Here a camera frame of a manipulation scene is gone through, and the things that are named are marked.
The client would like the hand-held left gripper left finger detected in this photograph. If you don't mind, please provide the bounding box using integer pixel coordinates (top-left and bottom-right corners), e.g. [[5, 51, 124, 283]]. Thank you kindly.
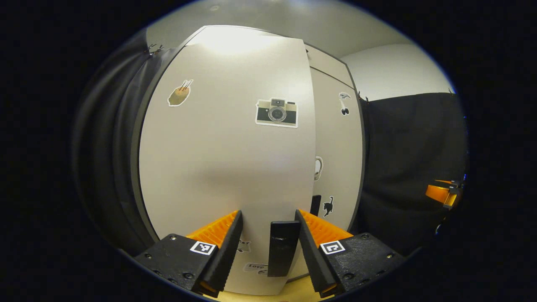
[[134, 210, 244, 298]]

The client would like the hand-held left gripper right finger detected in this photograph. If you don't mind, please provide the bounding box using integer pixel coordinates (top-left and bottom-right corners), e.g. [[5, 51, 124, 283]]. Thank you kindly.
[[295, 209, 405, 298]]

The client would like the white shoe cabinet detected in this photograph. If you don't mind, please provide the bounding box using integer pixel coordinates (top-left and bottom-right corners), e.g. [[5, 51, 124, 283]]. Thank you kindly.
[[130, 24, 365, 296]]

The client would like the white cabinet door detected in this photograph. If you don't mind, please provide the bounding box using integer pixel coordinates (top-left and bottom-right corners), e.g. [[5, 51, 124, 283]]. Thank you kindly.
[[138, 25, 318, 295], [310, 67, 364, 232]]

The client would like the cream cabinet drawer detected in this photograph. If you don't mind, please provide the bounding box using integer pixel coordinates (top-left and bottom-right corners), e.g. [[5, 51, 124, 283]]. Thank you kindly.
[[304, 44, 357, 89]]

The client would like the black backdrop cloth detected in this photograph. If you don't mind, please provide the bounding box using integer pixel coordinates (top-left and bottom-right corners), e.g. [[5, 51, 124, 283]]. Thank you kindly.
[[71, 34, 469, 257]]

